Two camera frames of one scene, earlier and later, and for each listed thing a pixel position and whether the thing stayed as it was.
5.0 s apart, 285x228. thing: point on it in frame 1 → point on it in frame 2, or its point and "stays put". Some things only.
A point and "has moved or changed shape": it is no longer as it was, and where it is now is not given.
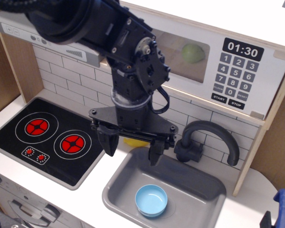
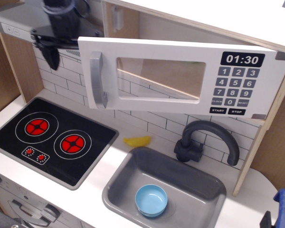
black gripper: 137,120 → 62,33
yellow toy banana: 135,143 stays put
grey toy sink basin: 195,194 stays put
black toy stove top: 57,143 stays put
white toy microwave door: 237,73 has moved or changed shape
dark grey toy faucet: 186,150 stays put
